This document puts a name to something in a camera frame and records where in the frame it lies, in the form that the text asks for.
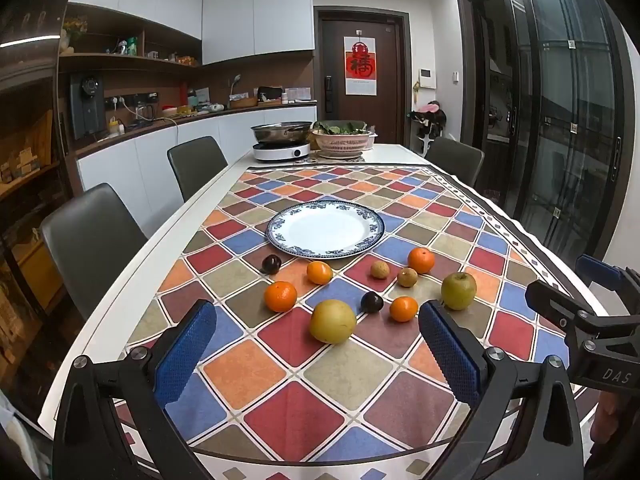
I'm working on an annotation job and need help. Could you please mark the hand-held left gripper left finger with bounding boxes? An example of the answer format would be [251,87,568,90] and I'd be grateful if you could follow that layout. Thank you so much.
[52,299,219,480]

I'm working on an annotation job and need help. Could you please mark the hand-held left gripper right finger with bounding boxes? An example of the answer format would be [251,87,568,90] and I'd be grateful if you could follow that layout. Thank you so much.
[418,301,587,480]

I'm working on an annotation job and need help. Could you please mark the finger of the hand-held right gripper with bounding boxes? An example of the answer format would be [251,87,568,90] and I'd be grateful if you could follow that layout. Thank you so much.
[526,280,617,347]
[575,255,640,295]

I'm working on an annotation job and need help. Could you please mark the small orange mandarin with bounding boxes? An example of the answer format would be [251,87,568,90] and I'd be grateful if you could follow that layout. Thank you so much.
[389,296,419,323]

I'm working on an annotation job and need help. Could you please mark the green apple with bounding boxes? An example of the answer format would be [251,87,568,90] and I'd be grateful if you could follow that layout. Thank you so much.
[440,272,477,311]

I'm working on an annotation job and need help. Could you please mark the yellow pear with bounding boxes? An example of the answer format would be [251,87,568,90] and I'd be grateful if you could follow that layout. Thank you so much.
[309,299,357,345]

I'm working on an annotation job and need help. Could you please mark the blue patterned white plate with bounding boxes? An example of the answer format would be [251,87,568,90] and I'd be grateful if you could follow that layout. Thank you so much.
[266,200,385,260]

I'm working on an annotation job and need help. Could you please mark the person's right hand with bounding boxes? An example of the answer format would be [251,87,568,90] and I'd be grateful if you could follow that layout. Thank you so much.
[590,390,626,461]

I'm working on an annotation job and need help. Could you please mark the colourful checked tablecloth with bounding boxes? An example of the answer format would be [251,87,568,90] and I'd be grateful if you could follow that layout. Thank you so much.
[117,162,601,480]

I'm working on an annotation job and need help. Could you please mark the grey dining chair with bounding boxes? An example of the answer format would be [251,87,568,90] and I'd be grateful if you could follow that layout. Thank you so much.
[166,136,229,204]
[428,137,486,189]
[40,182,151,322]

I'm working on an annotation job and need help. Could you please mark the black framed glass door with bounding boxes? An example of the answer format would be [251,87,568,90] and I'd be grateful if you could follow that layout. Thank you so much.
[456,0,632,263]

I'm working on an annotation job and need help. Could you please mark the white lower cabinets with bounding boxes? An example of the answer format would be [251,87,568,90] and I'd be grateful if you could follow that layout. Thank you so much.
[75,105,319,207]

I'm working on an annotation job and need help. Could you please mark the white cabinets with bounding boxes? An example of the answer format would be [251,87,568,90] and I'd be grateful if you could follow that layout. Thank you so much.
[67,0,316,67]
[75,105,319,207]

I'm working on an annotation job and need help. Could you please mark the white induction cooker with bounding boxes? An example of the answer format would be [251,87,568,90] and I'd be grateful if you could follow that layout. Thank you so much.
[250,141,312,162]

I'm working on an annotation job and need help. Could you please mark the pink plastic colander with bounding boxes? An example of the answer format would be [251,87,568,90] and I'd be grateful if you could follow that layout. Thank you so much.
[312,130,375,157]

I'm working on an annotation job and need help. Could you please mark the steel cooking pan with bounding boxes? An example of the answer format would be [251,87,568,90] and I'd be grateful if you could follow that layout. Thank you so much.
[250,121,315,145]

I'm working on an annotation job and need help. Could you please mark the green leafy vegetables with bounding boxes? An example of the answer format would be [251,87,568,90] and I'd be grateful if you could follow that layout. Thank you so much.
[314,120,374,136]

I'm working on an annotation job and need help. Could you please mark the black water dispenser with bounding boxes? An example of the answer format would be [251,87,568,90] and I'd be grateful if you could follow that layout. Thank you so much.
[69,72,107,141]

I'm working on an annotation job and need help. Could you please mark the dark brown door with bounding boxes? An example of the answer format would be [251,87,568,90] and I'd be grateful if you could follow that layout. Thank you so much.
[314,6,412,147]

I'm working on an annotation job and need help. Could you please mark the white upper cabinets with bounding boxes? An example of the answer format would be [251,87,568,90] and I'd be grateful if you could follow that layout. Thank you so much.
[67,0,316,67]

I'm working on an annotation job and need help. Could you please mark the red and white wall poster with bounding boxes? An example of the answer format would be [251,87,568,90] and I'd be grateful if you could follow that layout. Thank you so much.
[344,36,377,96]

